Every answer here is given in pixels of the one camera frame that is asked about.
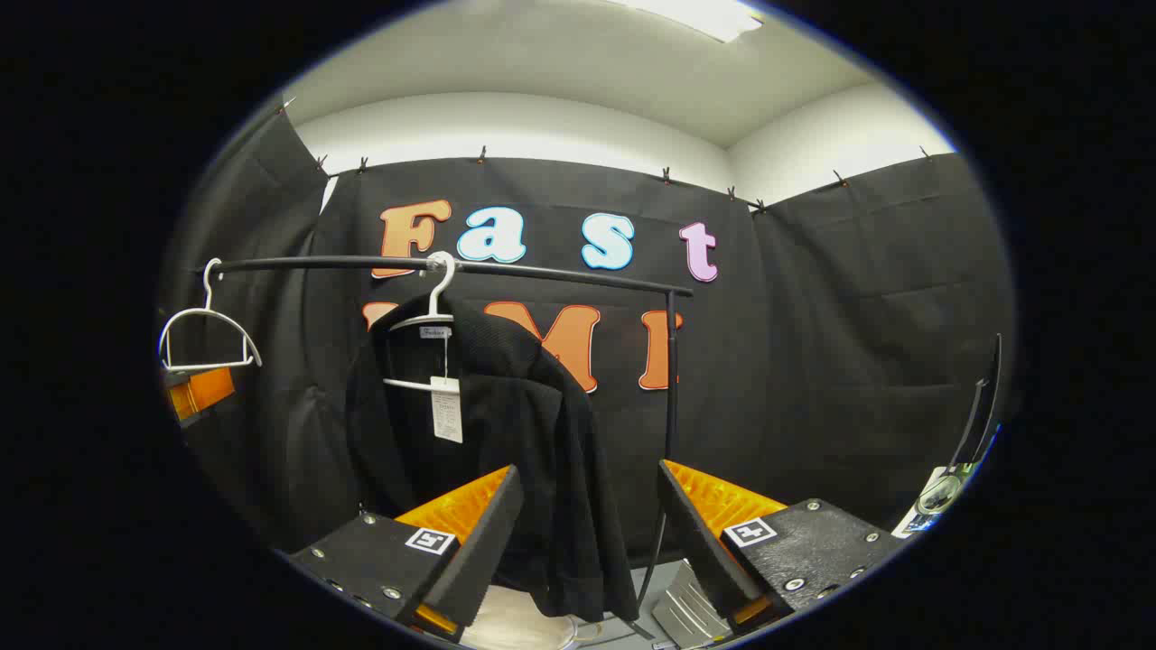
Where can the white round-lens device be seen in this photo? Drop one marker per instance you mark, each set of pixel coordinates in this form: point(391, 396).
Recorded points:
point(937, 495)

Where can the white empty clothes hanger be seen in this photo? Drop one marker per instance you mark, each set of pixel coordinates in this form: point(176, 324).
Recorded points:
point(203, 311)

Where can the row of black cloth clips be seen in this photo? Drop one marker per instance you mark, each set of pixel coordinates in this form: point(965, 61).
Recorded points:
point(481, 155)

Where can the black thin frame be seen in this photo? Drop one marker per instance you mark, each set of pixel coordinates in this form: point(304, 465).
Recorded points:
point(986, 397)

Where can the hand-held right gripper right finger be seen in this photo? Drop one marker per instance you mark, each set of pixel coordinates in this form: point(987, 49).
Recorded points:
point(704, 542)

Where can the black backdrop cloth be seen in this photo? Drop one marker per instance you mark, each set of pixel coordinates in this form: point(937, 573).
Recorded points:
point(813, 361)

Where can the white laundry hamper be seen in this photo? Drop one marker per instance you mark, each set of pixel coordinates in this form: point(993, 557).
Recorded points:
point(515, 623)

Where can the black clothes rack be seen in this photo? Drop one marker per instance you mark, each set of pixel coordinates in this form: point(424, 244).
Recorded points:
point(560, 271)

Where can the black knit jacket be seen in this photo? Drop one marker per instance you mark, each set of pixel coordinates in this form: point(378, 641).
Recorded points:
point(524, 406)

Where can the silver ribbed metal panel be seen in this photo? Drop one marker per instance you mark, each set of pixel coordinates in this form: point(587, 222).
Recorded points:
point(686, 618)

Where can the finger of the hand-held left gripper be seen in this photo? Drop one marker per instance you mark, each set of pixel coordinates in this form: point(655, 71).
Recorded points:
point(203, 393)

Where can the ceiling light panel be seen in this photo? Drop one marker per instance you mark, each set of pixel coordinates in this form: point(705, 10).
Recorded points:
point(713, 16)

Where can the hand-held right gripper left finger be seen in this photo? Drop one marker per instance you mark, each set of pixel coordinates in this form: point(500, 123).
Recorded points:
point(479, 551)

